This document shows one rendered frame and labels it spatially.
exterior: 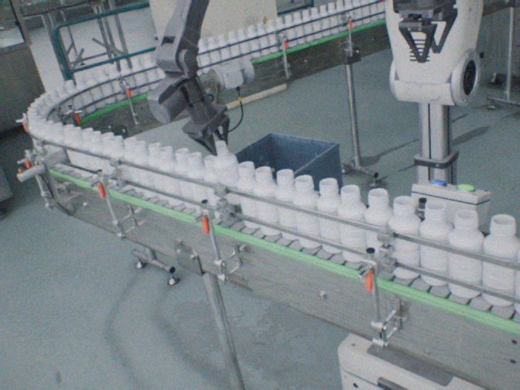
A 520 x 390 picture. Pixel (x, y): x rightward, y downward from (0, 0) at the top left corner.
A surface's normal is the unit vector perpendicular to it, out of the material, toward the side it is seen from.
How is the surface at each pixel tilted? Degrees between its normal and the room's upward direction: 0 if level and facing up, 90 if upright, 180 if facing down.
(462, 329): 90
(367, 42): 89
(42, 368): 0
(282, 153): 90
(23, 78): 90
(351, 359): 31
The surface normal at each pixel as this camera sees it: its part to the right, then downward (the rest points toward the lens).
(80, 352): -0.17, -0.87
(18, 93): 0.74, 0.19
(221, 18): 0.50, 0.32
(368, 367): -0.47, -0.52
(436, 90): -0.61, 0.60
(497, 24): -0.85, 0.37
